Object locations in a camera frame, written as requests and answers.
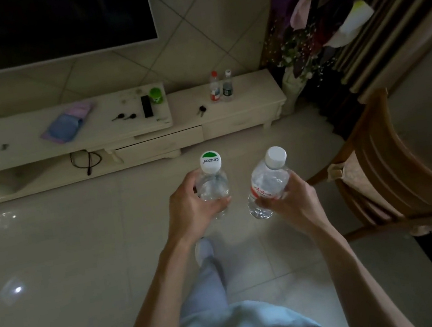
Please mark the person's left hand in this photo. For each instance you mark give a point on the person's left hand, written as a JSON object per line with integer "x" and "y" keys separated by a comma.
{"x": 185, "y": 215}

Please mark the person's right hand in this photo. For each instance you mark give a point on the person's right hand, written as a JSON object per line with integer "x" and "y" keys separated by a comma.
{"x": 300, "y": 207}

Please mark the person's right thumb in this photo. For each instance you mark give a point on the person's right thumb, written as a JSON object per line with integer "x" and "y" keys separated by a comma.
{"x": 269, "y": 203}

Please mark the person's left thumb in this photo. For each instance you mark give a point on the person's left thumb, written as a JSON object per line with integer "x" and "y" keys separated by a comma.
{"x": 216, "y": 206}

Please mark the red label water bottle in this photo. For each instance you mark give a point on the red label water bottle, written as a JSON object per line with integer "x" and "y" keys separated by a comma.
{"x": 267, "y": 179}

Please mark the green-white cap water bottle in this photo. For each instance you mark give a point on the green-white cap water bottle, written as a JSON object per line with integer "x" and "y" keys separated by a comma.
{"x": 212, "y": 178}

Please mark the person's left forearm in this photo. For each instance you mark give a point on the person's left forearm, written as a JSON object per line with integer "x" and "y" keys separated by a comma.
{"x": 160, "y": 304}

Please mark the person's right forearm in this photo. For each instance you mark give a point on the person's right forearm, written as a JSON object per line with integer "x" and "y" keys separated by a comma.
{"x": 361, "y": 281}

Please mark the person's white shoe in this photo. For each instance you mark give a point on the person's white shoe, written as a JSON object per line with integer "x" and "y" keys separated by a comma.
{"x": 204, "y": 249}

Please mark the cream stand drawer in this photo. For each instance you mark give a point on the cream stand drawer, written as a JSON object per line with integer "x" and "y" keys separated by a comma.
{"x": 160, "y": 145}

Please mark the black key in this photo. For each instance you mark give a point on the black key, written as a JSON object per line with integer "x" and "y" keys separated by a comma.
{"x": 202, "y": 110}
{"x": 118, "y": 116}
{"x": 131, "y": 116}

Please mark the cream television stand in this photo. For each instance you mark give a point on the cream television stand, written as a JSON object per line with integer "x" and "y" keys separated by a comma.
{"x": 231, "y": 106}

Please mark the red cap plastic bottle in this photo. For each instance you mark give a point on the red cap plastic bottle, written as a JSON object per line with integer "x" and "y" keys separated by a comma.
{"x": 214, "y": 88}

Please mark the green label plastic bottle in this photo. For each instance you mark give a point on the green label plastic bottle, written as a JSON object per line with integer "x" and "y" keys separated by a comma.
{"x": 227, "y": 88}

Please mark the white flower vase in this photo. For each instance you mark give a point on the white flower vase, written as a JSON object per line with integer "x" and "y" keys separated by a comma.
{"x": 292, "y": 86}

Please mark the black remote control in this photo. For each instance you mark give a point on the black remote control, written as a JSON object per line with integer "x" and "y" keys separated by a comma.
{"x": 146, "y": 106}

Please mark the wooden chair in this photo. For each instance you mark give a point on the wooden chair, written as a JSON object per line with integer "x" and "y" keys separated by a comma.
{"x": 388, "y": 166}

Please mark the small green toy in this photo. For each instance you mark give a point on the small green toy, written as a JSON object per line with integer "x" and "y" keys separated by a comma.
{"x": 156, "y": 95}

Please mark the purple and blue pouch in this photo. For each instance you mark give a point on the purple and blue pouch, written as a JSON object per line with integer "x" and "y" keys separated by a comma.
{"x": 65, "y": 126}

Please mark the artificial flower bouquet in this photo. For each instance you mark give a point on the artificial flower bouquet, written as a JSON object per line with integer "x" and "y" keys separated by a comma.
{"x": 317, "y": 2}

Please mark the small dark key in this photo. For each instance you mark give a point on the small dark key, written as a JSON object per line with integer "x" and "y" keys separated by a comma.
{"x": 4, "y": 146}

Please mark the brown striped curtain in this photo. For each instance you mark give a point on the brown striped curtain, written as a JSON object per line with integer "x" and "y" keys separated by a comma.
{"x": 400, "y": 9}

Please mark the flat screen television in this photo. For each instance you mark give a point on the flat screen television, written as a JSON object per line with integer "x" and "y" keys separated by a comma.
{"x": 43, "y": 25}

